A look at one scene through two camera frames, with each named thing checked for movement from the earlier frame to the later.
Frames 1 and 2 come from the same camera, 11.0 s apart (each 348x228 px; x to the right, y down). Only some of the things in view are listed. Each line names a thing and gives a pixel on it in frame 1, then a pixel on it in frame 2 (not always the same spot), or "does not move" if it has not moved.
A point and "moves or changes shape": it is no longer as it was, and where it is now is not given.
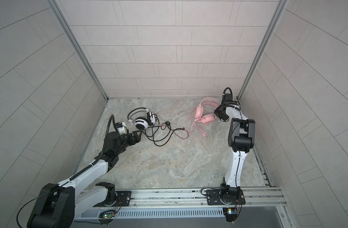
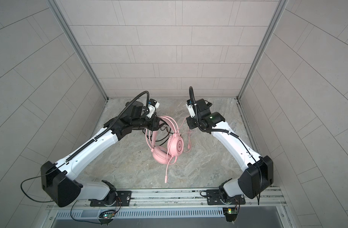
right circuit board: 230,213 does not move
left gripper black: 129,137 → 152,121
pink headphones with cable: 204,112 moves or changes shape
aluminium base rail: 245,199 does not move
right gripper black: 217,110 → 190,122
